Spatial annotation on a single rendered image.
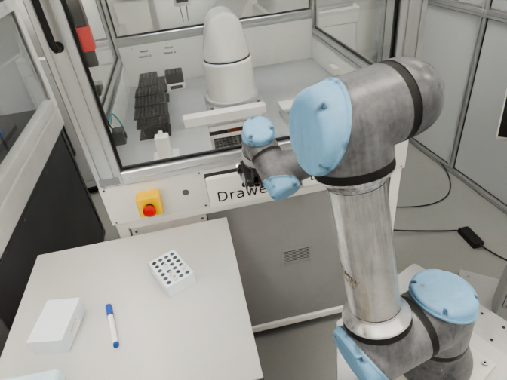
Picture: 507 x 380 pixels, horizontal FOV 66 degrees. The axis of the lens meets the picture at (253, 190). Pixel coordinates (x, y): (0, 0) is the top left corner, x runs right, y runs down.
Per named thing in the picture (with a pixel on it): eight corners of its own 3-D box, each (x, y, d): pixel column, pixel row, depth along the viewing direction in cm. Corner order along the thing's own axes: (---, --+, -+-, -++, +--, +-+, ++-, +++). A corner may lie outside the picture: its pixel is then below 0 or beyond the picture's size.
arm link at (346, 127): (441, 370, 70) (420, 59, 48) (372, 412, 66) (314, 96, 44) (395, 329, 80) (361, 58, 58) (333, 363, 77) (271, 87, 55)
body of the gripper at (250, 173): (245, 192, 113) (246, 176, 102) (239, 165, 116) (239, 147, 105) (271, 187, 114) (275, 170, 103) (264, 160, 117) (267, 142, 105)
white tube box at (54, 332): (69, 352, 96) (61, 339, 93) (35, 355, 96) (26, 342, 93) (86, 309, 106) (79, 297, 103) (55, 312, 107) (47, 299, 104)
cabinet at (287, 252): (387, 311, 185) (409, 167, 139) (169, 363, 174) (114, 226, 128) (320, 197, 262) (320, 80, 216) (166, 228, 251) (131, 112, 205)
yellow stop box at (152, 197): (164, 215, 124) (158, 197, 120) (140, 219, 123) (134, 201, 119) (164, 206, 128) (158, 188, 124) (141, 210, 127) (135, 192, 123)
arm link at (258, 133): (251, 150, 87) (235, 119, 90) (250, 170, 98) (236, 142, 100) (283, 137, 89) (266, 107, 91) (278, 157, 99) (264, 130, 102)
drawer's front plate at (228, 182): (296, 191, 131) (296, 163, 125) (210, 208, 128) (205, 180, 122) (295, 188, 132) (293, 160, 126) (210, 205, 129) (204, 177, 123)
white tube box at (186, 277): (196, 281, 111) (194, 272, 108) (169, 297, 107) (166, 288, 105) (176, 258, 119) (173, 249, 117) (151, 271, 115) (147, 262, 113)
